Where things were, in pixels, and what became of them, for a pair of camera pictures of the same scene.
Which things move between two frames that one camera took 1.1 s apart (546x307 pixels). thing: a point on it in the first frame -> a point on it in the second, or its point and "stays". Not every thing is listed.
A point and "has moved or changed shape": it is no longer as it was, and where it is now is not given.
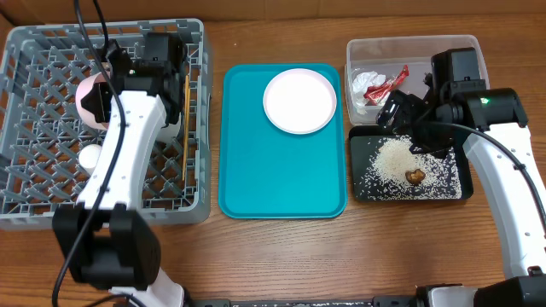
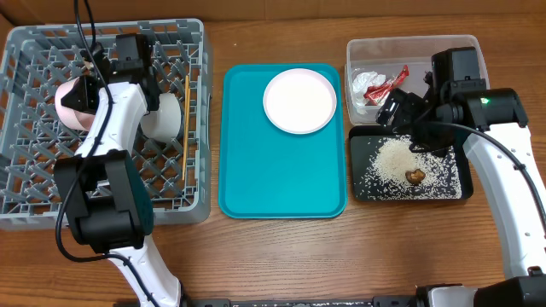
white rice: (386, 176) stays
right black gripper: (403, 110) stays
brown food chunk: (415, 177) stays
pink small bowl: (84, 89) has moved or changed shape
